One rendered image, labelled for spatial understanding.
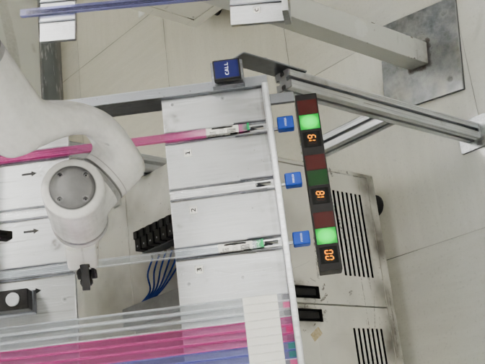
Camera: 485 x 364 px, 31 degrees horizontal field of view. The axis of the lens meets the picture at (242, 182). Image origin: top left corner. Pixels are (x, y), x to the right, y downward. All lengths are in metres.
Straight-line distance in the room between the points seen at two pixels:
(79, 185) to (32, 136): 0.10
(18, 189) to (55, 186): 0.49
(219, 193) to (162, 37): 1.76
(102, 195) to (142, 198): 0.92
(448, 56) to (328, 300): 0.69
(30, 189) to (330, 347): 0.78
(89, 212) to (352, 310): 1.06
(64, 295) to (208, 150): 0.36
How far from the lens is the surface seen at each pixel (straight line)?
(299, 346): 1.50
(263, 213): 1.57
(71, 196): 1.17
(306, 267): 2.03
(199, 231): 1.57
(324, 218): 1.58
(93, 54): 3.70
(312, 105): 1.65
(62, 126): 1.14
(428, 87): 2.31
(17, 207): 1.65
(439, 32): 2.33
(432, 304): 2.23
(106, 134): 1.19
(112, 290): 2.17
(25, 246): 1.63
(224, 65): 1.63
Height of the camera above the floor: 1.78
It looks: 40 degrees down
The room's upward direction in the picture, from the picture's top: 80 degrees counter-clockwise
